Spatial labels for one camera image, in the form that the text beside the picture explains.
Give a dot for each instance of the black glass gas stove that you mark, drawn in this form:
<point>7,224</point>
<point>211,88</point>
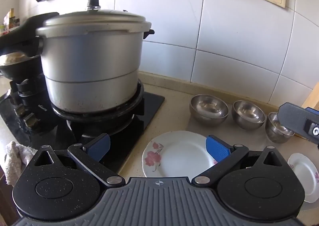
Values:
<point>149,109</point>

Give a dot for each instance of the black pot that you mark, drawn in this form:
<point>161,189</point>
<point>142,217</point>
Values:
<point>20,69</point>

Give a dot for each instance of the medium steel bowl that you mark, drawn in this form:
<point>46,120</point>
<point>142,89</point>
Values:
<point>248,115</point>

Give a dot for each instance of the white cloth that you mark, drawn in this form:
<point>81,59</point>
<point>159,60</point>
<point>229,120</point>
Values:
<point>15,158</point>

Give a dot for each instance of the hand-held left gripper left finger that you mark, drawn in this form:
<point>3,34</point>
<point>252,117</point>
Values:
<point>98,147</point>

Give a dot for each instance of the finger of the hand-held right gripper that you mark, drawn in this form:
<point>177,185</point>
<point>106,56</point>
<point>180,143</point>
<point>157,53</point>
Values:
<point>292,116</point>
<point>312,111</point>

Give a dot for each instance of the small floral white plate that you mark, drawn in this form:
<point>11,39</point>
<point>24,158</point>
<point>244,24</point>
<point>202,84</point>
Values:
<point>302,176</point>

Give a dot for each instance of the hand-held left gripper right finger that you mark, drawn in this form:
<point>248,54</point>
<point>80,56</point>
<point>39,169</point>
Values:
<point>218,148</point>

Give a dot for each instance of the silver pressure cooker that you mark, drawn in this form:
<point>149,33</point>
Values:
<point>92,61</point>

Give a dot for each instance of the large floral white plate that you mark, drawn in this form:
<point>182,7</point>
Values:
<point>179,153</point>

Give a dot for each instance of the large steel bowl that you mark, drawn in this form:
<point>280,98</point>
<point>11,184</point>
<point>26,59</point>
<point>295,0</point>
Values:
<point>208,110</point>

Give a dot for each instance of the small steel bowl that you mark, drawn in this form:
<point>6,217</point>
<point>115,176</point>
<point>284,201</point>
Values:
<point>278,133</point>

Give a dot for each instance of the wooden cutting board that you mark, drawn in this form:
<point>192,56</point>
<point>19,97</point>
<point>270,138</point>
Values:
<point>312,99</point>

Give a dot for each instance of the colourful food packets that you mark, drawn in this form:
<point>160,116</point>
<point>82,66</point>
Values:
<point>10,23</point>

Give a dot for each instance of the black burner pan support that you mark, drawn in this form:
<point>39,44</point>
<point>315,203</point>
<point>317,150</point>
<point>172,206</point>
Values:
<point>27,96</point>
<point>138,96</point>

